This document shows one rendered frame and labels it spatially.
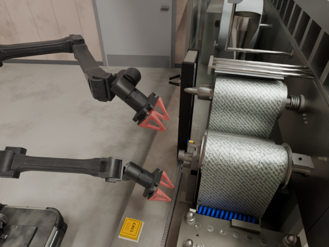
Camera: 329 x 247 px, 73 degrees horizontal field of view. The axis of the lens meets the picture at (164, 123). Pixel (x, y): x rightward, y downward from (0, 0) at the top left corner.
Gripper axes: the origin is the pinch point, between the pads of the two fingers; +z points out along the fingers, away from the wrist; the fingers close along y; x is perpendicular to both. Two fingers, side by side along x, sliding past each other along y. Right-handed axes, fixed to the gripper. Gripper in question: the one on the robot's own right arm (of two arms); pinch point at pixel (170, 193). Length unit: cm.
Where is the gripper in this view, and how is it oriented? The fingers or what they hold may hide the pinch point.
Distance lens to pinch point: 89.6
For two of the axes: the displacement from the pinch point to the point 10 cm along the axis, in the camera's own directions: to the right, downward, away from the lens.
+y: -2.3, 6.0, -7.7
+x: 5.0, -6.0, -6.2
